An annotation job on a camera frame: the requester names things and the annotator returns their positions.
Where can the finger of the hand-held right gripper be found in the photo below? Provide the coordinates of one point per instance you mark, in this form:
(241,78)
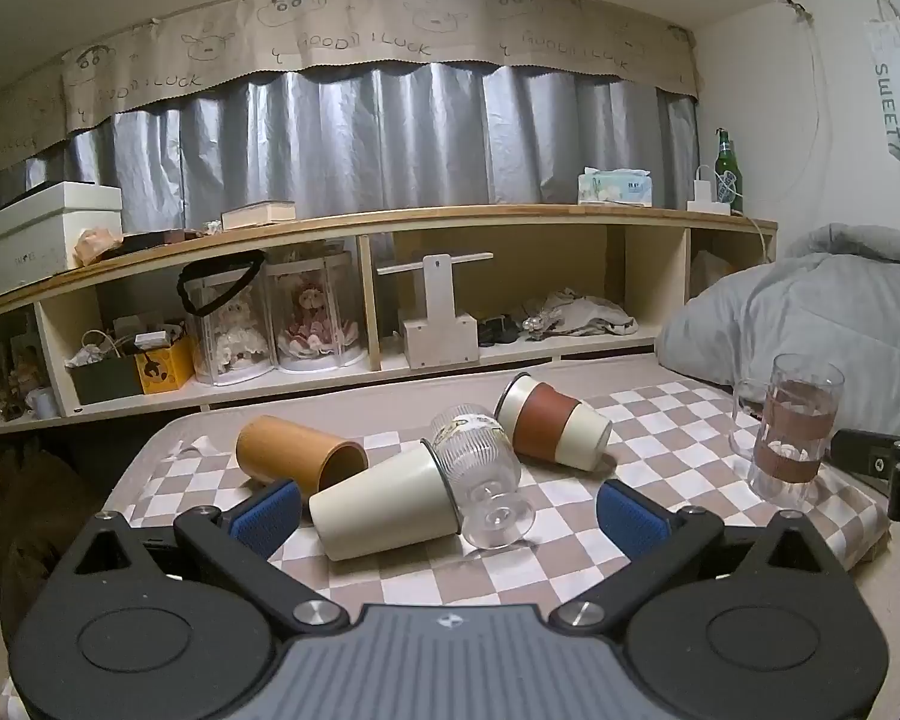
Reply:
(870,457)

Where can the cream cup with brown band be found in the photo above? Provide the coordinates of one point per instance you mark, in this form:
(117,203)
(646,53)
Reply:
(551,420)

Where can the grey curtain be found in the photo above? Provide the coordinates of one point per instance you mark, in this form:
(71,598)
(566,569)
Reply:
(345,142)

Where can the small black objects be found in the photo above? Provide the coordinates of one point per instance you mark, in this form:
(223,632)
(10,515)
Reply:
(499,331)

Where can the yellow box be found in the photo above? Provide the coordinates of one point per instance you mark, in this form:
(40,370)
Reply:
(163,367)

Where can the paper valance with drawings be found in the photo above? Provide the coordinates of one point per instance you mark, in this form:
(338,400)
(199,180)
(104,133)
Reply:
(390,30)

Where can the crumpled pink paper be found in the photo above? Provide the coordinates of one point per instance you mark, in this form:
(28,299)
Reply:
(96,246)

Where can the white paper bag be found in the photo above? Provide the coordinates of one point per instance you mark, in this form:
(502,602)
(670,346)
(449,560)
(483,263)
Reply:
(896,90)

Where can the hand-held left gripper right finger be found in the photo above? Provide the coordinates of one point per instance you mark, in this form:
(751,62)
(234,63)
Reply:
(628,516)

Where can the ribbed clear glass cup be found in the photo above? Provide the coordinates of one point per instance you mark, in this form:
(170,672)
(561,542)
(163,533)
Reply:
(480,465)

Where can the green glass bottle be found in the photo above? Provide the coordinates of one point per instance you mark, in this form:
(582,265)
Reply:
(726,165)

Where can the white storage box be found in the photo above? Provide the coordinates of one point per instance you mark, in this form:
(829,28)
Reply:
(37,240)

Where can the dark green box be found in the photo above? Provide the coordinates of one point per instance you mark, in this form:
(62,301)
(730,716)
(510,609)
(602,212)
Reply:
(105,381)

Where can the orange cup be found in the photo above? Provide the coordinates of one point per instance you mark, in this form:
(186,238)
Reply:
(292,450)

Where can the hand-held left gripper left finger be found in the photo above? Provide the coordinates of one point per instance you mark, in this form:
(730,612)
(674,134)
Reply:
(266,516)

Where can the tall glass with brown sleeve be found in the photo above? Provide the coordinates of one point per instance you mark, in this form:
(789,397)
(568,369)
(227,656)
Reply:
(791,427)

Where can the wooden shelf unit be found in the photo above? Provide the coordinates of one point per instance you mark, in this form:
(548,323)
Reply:
(495,216)

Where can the white charger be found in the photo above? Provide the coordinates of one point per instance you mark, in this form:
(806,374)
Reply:
(709,204)

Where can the crumpled grey cloth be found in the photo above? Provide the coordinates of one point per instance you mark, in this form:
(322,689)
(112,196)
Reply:
(581,313)

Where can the dark brown bag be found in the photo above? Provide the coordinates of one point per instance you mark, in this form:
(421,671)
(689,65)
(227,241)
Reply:
(30,525)

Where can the grey duvet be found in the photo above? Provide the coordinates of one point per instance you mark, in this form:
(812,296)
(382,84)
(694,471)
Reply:
(817,300)

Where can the checkered cloth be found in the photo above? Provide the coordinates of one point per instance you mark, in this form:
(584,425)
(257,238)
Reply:
(645,435)

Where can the book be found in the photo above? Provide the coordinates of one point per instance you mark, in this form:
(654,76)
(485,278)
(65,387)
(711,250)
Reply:
(259,214)

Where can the dark brown box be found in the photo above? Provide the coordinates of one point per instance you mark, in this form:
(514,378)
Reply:
(154,240)

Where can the tissue box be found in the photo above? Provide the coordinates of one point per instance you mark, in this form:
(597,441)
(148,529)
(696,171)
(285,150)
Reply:
(615,189)

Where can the white wooden stand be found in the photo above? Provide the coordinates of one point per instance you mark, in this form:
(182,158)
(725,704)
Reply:
(439,315)

